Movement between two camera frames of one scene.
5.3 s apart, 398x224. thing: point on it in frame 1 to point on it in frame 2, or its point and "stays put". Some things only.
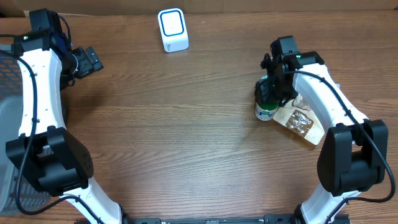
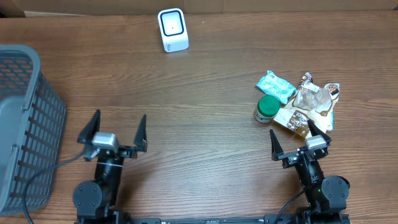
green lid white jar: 266,112 stays put
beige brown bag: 298,116 stays put
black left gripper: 91,63 to 140,140
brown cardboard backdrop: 23,8 stays put
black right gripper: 267,96 to 289,159
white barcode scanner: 173,30 stays put
